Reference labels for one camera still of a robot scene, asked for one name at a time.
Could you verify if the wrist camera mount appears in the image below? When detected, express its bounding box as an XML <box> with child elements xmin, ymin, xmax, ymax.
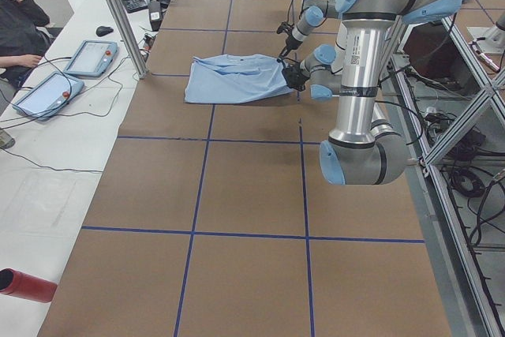
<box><xmin>282</xmin><ymin>63</ymin><xmax>309</xmax><ymax>92</ymax></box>
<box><xmin>276</xmin><ymin>21</ymin><xmax>294</xmax><ymax>35</ymax></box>

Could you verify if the brown box behind frame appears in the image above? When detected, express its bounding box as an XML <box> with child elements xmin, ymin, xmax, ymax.
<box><xmin>403</xmin><ymin>22</ymin><xmax>470</xmax><ymax>83</ymax></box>

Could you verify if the black computer mouse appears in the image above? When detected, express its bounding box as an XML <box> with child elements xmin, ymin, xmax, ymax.
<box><xmin>95</xmin><ymin>25</ymin><xmax>114</xmax><ymax>37</ymax></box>

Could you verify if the teach pendant tablet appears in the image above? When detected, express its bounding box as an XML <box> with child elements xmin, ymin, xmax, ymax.
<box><xmin>63</xmin><ymin>40</ymin><xmax>118</xmax><ymax>78</ymax></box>
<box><xmin>13</xmin><ymin>72</ymin><xmax>84</xmax><ymax>121</ymax></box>

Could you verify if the aluminium frame post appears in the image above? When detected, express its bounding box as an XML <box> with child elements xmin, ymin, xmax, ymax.
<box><xmin>106</xmin><ymin>0</ymin><xmax>148</xmax><ymax>79</ymax></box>

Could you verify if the aluminium frame rack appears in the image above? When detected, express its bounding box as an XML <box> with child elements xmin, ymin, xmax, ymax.
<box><xmin>372</xmin><ymin>9</ymin><xmax>505</xmax><ymax>337</ymax></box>

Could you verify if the near teach pendant tablet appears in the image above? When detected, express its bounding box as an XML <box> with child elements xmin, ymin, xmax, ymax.
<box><xmin>13</xmin><ymin>72</ymin><xmax>84</xmax><ymax>121</ymax></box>

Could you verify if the seated person in black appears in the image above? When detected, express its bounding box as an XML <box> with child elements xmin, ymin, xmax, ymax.
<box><xmin>1</xmin><ymin>0</ymin><xmax>51</xmax><ymax>89</ymax></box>

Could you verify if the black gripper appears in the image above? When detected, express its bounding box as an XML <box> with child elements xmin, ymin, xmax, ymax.
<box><xmin>277</xmin><ymin>34</ymin><xmax>303</xmax><ymax>62</ymax></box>

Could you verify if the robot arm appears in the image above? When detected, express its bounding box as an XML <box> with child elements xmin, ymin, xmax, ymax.
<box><xmin>276</xmin><ymin>0</ymin><xmax>339</xmax><ymax>62</ymax></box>
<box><xmin>320</xmin><ymin>0</ymin><xmax>462</xmax><ymax>185</ymax></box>

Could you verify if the far teach pendant tablet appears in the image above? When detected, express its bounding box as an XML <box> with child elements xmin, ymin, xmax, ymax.
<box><xmin>63</xmin><ymin>40</ymin><xmax>118</xmax><ymax>78</ymax></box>

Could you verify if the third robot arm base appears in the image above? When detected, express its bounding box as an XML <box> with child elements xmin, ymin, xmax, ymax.
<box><xmin>467</xmin><ymin>13</ymin><xmax>504</xmax><ymax>54</ymax></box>

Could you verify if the red cylinder bottle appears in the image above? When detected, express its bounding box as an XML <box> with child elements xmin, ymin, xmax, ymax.
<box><xmin>1</xmin><ymin>268</ymin><xmax>58</xmax><ymax>303</ymax></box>

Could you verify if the light blue t-shirt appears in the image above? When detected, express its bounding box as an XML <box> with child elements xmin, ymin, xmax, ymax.
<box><xmin>185</xmin><ymin>54</ymin><xmax>292</xmax><ymax>104</ymax></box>

